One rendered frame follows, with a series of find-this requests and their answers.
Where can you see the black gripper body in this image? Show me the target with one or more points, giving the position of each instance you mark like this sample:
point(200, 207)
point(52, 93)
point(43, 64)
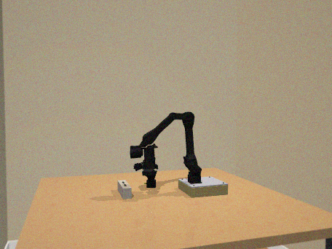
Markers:
point(149, 166)

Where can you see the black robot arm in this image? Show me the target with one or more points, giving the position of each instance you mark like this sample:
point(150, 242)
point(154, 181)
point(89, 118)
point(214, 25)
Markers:
point(190, 160)

